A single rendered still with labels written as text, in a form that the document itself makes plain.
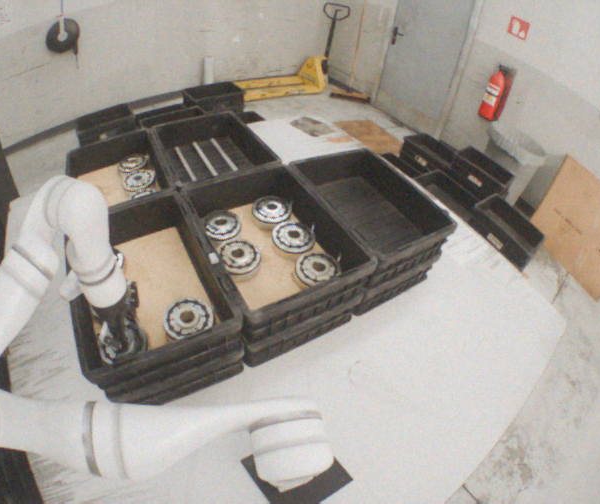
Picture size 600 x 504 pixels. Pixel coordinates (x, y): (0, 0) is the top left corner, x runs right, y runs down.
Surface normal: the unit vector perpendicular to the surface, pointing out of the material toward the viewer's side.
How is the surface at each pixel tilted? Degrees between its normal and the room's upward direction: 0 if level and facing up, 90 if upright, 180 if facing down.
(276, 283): 0
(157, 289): 0
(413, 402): 0
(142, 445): 27
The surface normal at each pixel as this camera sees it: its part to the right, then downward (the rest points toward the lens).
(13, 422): 0.05, -0.37
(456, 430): 0.12, -0.69
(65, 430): -0.12, -0.58
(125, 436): 0.39, -0.61
